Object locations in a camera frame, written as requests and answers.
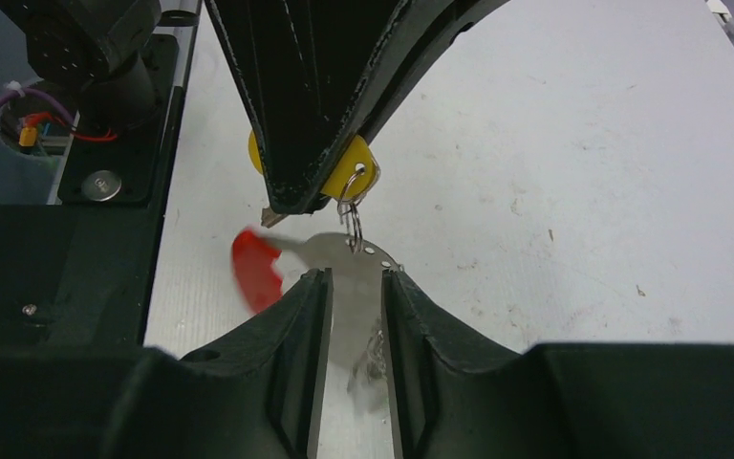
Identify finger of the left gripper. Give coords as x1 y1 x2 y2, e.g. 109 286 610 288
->
205 0 500 214

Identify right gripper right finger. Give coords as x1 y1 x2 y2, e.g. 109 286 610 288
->
381 270 734 458

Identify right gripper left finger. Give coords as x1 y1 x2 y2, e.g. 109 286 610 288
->
0 273 330 458

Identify yellow key tag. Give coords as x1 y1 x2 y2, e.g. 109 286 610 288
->
248 130 380 204

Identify red-handled metal key holder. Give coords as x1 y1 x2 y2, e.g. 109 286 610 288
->
230 227 401 414

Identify metal key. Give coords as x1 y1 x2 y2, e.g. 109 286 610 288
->
260 207 289 229

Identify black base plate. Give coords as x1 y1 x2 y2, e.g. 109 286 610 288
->
0 34 185 347

